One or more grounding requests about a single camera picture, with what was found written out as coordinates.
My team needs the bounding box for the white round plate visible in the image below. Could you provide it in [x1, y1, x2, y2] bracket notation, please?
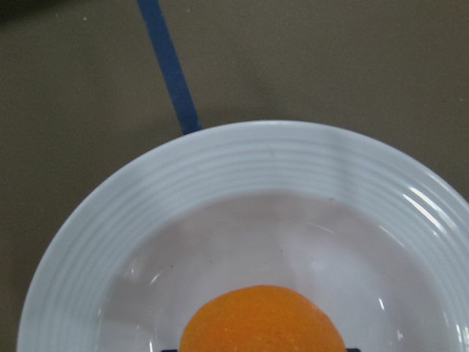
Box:
[17, 121, 468, 351]

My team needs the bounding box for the orange fruit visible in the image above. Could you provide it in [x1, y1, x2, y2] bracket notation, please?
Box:
[178, 285, 346, 351]

